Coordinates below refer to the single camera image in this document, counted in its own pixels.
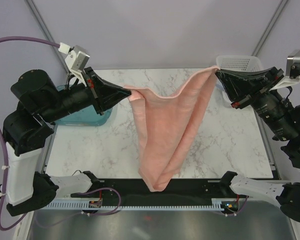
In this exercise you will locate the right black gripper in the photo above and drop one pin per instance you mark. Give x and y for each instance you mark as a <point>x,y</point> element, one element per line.
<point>237,83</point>

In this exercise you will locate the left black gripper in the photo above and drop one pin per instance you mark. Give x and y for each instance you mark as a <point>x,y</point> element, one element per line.
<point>104,93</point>

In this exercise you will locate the pink towel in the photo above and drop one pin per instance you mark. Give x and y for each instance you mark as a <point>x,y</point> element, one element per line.
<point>166,126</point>

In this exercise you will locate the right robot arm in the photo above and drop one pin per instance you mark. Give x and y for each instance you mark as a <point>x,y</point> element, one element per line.
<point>283,119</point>

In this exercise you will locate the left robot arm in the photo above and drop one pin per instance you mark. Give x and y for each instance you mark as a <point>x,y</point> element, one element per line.
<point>41,104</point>

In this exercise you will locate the white perforated plastic basket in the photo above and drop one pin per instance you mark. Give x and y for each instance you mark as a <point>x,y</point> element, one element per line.
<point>241,63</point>

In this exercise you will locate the teal plastic tray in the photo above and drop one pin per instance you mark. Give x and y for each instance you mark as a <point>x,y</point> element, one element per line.
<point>90,120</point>

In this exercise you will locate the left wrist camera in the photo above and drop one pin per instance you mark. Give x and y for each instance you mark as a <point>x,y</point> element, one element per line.
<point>76,61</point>

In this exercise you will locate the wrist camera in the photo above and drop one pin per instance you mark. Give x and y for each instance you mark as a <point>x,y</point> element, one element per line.
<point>76,61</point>
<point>292,73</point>

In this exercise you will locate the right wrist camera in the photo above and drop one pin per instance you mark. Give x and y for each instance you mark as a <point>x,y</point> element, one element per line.
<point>292,73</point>

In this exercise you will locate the right aluminium frame post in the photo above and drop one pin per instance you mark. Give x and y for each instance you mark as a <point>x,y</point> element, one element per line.
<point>269,27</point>

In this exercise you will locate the aluminium frame post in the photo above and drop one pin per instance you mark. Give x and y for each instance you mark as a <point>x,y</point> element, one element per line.
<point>45,31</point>
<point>269,27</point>

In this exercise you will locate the left aluminium frame post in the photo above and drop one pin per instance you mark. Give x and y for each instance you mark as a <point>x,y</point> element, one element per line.
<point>45,31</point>

